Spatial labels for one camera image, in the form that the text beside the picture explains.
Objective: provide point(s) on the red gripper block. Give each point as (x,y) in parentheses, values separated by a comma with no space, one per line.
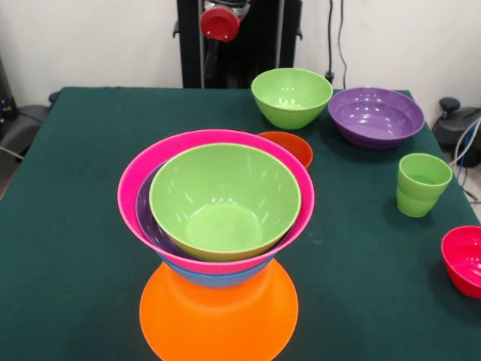
(219,24)

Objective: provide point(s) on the black pedestal column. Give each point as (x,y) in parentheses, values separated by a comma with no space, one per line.
(263,49)

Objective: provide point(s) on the blue plastic bowl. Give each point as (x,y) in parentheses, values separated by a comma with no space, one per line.
(221,281)

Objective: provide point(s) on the large pink plastic bowl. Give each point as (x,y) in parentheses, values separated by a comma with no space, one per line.
(210,136)

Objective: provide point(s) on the large orange plastic bowl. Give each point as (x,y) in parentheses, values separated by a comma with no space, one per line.
(218,327)

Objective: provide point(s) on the green plastic cup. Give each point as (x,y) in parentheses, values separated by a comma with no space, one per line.
(422,192)

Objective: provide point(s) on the small orange-red plastic bowl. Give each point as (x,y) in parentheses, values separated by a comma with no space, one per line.
(297,146)

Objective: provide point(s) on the purple plastic bowl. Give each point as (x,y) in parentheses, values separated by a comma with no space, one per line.
(376,120)
(144,214)

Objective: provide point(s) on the small red-pink plastic bowl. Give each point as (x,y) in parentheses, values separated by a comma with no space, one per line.
(466,263)

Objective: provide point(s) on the green plastic bowl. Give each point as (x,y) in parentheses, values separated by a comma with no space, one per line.
(291,105)
(225,203)

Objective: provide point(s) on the dark green tablecloth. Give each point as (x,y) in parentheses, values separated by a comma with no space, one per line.
(56,225)

